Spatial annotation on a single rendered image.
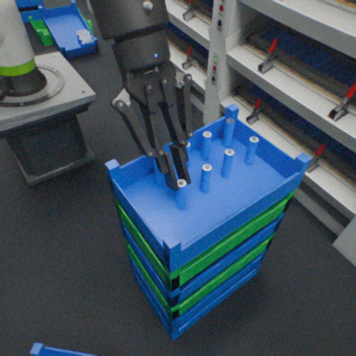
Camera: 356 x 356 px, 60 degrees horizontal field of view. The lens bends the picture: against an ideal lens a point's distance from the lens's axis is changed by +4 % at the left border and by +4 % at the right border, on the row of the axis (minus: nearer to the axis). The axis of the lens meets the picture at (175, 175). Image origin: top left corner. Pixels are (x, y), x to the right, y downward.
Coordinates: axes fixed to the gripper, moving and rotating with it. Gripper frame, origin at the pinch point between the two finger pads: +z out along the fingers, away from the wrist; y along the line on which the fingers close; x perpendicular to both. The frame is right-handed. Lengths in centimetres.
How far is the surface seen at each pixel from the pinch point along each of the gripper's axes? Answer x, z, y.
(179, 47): -89, -8, -62
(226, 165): -0.6, 5.0, -11.0
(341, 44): -3.7, -5.9, -49.3
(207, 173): 1.1, 3.5, -5.4
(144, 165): -9.8, 1.8, 1.4
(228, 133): -6.3, 2.1, -17.2
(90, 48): -143, -16, -38
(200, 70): -70, 1, -58
